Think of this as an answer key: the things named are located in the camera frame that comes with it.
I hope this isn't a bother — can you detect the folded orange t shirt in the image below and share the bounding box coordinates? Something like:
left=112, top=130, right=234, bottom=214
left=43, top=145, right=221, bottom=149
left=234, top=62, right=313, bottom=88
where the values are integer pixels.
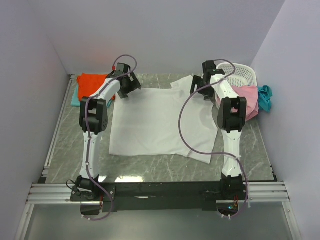
left=76, top=73, right=108, bottom=101

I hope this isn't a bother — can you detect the purple cable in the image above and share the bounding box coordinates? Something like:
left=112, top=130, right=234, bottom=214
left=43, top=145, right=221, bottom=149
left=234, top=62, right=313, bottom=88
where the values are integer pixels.
left=178, top=58, right=251, bottom=221
left=82, top=54, right=139, bottom=222

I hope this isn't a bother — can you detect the teal t shirt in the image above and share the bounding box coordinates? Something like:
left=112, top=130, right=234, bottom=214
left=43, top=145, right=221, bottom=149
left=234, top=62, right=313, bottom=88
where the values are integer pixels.
left=257, top=85, right=273, bottom=113

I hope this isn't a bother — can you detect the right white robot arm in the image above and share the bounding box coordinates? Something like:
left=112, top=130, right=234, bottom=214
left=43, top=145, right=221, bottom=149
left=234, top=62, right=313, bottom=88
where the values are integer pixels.
left=187, top=60, right=247, bottom=200

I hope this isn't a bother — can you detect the white t shirt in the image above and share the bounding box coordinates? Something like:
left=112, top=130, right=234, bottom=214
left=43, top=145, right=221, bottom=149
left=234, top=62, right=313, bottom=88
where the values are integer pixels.
left=109, top=75, right=218, bottom=164

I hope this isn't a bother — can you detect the pink t shirt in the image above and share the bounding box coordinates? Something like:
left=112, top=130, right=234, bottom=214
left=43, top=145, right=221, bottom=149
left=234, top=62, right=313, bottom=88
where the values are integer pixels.
left=231, top=85, right=259, bottom=122

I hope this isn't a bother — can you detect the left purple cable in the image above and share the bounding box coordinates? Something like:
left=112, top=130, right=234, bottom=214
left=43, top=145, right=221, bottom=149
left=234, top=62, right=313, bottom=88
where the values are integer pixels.
left=82, top=54, right=139, bottom=222

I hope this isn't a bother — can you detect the aluminium frame rail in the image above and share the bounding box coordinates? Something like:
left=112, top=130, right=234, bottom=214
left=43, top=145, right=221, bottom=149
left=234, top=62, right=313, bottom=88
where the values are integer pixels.
left=26, top=182, right=290, bottom=205

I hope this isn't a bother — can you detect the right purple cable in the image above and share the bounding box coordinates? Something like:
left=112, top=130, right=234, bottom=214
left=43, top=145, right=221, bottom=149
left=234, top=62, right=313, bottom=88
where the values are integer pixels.
left=178, top=58, right=251, bottom=221

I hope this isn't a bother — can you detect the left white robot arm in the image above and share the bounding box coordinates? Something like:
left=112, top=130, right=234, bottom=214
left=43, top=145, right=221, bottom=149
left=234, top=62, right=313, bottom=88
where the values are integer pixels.
left=73, top=63, right=141, bottom=201

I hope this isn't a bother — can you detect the folded light blue t shirt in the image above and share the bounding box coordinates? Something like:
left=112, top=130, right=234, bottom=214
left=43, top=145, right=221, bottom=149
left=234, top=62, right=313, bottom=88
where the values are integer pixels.
left=71, top=85, right=116, bottom=108

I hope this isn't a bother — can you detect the white plastic laundry basket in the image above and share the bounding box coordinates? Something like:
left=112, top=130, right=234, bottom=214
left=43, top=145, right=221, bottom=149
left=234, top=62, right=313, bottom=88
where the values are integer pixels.
left=215, top=62, right=258, bottom=111

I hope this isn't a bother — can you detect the black base crossbar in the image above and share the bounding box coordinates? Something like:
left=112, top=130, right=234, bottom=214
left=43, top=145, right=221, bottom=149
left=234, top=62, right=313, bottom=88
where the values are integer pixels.
left=70, top=179, right=248, bottom=216

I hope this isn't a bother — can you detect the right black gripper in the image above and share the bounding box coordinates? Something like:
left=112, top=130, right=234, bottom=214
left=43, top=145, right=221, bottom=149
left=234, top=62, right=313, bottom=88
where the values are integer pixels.
left=189, top=75, right=214, bottom=101

